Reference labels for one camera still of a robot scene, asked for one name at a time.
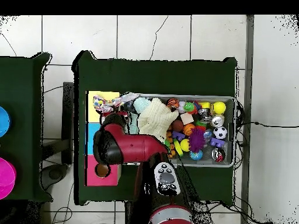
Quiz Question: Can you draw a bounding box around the orange tiger striped toy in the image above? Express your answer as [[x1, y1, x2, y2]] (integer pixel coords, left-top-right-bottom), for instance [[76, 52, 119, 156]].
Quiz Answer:
[[166, 97, 180, 110]]

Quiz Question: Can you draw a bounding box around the smooth yellow ball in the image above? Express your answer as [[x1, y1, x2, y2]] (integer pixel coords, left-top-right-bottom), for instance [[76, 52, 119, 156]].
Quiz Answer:
[[180, 138, 191, 152]]

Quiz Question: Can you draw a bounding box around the wooden box with three holes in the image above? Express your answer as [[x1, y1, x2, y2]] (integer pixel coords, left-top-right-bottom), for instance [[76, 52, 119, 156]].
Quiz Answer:
[[85, 90, 122, 187]]

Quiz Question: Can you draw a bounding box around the black floor cable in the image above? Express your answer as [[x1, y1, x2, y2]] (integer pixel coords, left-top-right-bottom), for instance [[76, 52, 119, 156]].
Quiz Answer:
[[235, 121, 299, 128]]

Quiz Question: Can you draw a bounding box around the green spiky monster toy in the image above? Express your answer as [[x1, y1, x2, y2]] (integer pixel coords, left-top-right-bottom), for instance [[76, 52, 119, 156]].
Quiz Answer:
[[182, 101, 197, 115]]

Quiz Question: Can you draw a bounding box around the purple spiky ball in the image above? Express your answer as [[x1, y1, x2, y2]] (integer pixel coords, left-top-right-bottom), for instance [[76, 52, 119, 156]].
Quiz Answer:
[[188, 128, 206, 153]]

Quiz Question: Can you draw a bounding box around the magenta round disc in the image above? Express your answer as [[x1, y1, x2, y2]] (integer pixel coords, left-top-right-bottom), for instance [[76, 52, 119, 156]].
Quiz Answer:
[[0, 157, 17, 200]]

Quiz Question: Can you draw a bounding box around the confetti print cloth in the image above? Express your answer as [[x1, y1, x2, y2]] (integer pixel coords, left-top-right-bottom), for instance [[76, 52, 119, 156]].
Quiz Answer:
[[92, 92, 141, 113]]

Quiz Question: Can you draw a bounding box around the yellow tennis ball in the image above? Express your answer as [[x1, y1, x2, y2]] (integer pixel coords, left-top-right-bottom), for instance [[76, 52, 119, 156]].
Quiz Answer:
[[211, 100, 227, 115]]

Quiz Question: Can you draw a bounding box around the blue round disc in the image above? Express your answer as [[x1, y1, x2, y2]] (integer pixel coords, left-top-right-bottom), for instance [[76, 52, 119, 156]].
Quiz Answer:
[[0, 106, 12, 138]]

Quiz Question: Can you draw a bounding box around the brown ball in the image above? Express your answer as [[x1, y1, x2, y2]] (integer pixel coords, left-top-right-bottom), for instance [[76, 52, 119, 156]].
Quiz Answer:
[[172, 119, 185, 132]]

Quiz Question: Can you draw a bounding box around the orange toy basketball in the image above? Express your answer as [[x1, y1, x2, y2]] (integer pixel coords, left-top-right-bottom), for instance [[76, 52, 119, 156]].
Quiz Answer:
[[182, 122, 196, 137]]

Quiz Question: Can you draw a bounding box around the black and white soccer ball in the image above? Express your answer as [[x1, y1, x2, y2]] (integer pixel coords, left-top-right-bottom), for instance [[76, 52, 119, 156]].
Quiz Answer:
[[213, 126, 228, 140]]

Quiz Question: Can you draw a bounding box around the cream muslin cloth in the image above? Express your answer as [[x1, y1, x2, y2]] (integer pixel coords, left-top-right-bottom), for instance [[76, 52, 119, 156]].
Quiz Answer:
[[137, 97, 180, 142]]

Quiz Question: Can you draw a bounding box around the dark green table cloth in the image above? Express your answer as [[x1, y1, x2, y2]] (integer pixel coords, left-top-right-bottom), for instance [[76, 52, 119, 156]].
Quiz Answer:
[[0, 52, 53, 202], [72, 50, 239, 206]]

